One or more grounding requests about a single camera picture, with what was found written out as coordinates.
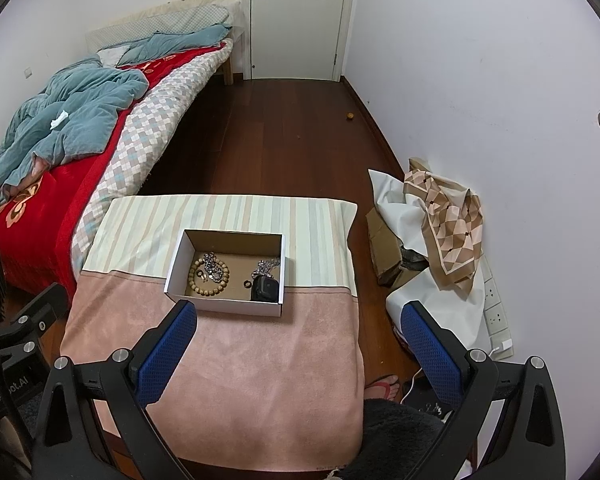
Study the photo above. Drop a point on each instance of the teal quilt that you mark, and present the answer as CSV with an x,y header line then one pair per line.
x,y
80,100

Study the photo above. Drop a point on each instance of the dark fuzzy clothing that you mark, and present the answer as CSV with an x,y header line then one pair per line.
x,y
395,440

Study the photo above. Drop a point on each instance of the red blanket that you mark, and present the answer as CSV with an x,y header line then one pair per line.
x,y
70,195

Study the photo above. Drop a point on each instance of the pink and striped tablecloth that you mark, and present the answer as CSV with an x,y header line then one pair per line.
x,y
260,360

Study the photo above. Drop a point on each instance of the white tissue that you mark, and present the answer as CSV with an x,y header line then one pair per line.
x,y
59,121

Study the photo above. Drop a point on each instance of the person's foot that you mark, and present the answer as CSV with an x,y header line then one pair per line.
x,y
390,379

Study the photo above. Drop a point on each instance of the red flip-flop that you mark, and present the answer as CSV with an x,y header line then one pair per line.
x,y
377,386

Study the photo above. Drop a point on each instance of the brown patterned scarf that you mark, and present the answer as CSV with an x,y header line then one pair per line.
x,y
450,220

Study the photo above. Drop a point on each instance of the white power strip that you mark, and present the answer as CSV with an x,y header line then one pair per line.
x,y
495,305

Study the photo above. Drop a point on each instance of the white charger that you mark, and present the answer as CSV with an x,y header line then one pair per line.
x,y
502,349

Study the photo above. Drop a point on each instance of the white cardboard box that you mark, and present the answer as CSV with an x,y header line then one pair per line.
x,y
230,306

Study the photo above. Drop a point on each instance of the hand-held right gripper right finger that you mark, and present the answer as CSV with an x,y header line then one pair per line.
x,y
430,355

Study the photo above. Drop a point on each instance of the brown cardboard box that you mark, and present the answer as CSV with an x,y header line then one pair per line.
x,y
382,245

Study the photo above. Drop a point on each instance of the beige headboard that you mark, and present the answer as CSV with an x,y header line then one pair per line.
x,y
145,15

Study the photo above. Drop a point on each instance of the checked bed sheet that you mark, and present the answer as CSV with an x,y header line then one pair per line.
x,y
150,130

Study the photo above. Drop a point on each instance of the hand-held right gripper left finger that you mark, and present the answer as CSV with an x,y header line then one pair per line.
x,y
167,355

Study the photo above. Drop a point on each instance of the white door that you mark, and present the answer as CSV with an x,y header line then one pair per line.
x,y
300,20

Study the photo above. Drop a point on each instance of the wooden bed leg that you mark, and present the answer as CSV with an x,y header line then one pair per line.
x,y
230,67

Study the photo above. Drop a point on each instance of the white cloth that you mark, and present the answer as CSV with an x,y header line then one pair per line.
x,y
430,305

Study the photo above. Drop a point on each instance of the white pillow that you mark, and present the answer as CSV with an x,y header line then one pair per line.
x,y
114,54

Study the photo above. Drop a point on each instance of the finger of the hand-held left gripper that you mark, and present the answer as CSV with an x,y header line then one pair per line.
x,y
35,317

